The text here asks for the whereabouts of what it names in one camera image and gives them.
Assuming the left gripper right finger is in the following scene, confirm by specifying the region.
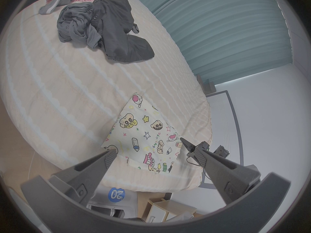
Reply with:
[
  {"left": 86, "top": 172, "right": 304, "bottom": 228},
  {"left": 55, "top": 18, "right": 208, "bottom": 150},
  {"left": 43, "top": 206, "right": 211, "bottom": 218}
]
[{"left": 194, "top": 143, "right": 262, "bottom": 205}]

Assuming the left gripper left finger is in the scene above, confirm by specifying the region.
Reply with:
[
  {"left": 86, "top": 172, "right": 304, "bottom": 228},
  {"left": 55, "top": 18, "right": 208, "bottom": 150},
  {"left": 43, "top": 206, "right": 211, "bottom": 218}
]
[{"left": 50, "top": 148, "right": 117, "bottom": 204}]

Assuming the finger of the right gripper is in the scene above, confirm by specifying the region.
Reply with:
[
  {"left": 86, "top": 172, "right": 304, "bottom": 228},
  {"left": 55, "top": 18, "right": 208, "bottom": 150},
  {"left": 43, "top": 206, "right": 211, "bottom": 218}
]
[{"left": 180, "top": 137, "right": 196, "bottom": 155}]

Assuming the white printed pyjama top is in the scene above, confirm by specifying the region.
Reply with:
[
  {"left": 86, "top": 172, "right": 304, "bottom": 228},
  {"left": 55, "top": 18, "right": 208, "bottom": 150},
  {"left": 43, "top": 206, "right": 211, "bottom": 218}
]
[{"left": 101, "top": 94, "right": 183, "bottom": 175}]

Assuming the bed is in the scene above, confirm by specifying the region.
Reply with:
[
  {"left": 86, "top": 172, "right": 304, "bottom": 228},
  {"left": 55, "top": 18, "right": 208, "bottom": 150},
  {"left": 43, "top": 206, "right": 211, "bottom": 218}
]
[{"left": 0, "top": 0, "right": 244, "bottom": 198}]

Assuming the black garment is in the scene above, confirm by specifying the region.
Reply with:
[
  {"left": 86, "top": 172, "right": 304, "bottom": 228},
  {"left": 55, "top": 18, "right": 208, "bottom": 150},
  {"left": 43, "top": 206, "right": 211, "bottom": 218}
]
[{"left": 92, "top": 0, "right": 155, "bottom": 63}]

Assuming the dark grey garment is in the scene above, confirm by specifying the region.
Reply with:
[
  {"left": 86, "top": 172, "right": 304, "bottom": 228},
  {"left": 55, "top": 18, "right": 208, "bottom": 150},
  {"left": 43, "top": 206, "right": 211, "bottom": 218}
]
[{"left": 57, "top": 3, "right": 140, "bottom": 49}]

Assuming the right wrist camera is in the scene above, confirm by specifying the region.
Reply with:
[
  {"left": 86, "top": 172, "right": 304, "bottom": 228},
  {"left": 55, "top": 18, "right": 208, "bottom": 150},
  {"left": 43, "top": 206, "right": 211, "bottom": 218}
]
[{"left": 213, "top": 145, "right": 230, "bottom": 159}]

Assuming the black cable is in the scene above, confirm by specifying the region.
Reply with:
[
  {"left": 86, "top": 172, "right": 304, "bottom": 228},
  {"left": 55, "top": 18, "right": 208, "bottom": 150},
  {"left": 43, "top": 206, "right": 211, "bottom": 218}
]
[{"left": 186, "top": 155, "right": 212, "bottom": 182}]

